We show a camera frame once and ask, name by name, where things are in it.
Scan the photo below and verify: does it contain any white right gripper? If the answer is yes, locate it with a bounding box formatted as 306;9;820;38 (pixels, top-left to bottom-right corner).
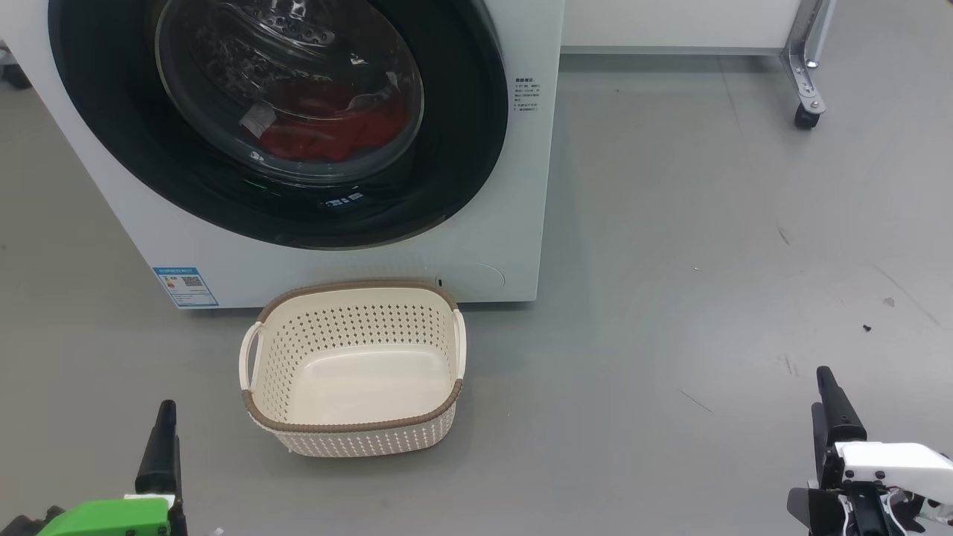
812;366;953;536

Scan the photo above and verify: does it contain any red jersey white lettering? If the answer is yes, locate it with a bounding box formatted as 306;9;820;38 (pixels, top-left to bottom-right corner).
240;80;351;161

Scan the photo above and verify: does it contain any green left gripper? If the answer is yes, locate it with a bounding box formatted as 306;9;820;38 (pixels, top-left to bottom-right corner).
36;401;187;536

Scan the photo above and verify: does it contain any white front-load washing machine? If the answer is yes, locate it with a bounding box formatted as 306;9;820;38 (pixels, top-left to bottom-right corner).
0;0;564;310

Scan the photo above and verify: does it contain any cream perforated laundry basket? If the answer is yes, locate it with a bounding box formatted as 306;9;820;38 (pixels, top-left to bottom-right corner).
238;279;468;458

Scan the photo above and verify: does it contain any blue energy label sticker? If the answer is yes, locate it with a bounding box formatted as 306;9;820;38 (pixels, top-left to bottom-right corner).
153;267;220;308

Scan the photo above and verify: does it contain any black glass washer door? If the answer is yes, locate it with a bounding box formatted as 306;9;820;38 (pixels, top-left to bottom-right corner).
48;0;509;250

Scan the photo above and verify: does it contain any white partition panel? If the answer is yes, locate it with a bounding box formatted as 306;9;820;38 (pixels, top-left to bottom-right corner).
562;0;803;57

